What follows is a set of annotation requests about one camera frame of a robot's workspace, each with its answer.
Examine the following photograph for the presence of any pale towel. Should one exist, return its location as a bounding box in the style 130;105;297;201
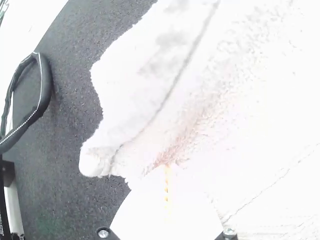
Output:
78;0;320;240

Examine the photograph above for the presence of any black mat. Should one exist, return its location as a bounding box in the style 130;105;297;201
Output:
0;0;159;240

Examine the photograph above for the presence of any black cable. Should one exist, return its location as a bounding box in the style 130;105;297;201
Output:
0;50;54;154

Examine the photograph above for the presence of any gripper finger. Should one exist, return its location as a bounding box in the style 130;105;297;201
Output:
96;165;169;240
166;165;239;240

